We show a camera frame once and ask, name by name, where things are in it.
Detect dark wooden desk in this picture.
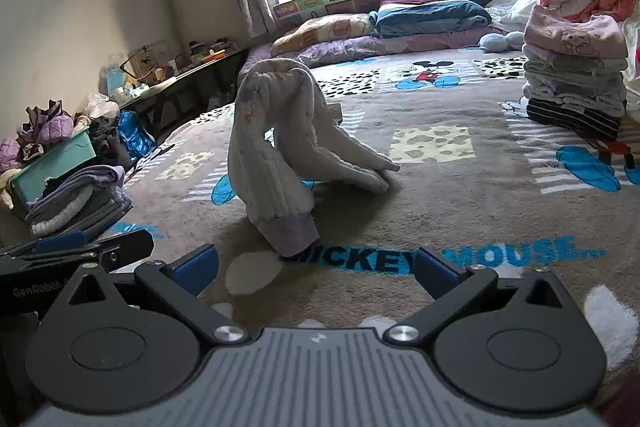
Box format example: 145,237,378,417
119,46,251,144

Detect clear plastic box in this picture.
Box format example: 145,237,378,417
106,40,170,88

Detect folded grey purple clothes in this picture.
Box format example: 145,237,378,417
26,164,134,241

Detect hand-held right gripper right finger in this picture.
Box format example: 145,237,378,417
383,246,585,349

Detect white corduroy pants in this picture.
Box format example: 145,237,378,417
227,58,402,258

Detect teal storage box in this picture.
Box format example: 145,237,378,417
10,127,98,221

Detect white crumpled bedding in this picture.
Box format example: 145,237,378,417
486,0,540,32

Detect cartoon print pillow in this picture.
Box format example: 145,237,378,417
270,13,377,56

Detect blue plastic bag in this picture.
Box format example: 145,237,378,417
117,110,157,164

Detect stack of folded clothes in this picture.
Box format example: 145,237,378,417
521,4,631,141

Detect cartoon printed blanket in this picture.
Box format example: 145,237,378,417
117,41,640,410

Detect pile of purple clothes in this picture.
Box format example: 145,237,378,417
0,99,77,174

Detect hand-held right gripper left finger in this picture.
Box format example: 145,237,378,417
59,244,252,349

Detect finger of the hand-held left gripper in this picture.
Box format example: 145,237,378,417
75,228,155,271
0,231,92,259

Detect white plastic bag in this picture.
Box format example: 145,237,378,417
84,90,122,120

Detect dark crumpled clothes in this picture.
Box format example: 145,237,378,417
87,116,134,168

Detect white blue plush toy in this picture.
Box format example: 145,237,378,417
478,31,527,54

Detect purple floral quilt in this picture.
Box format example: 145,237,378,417
294,27,507,68

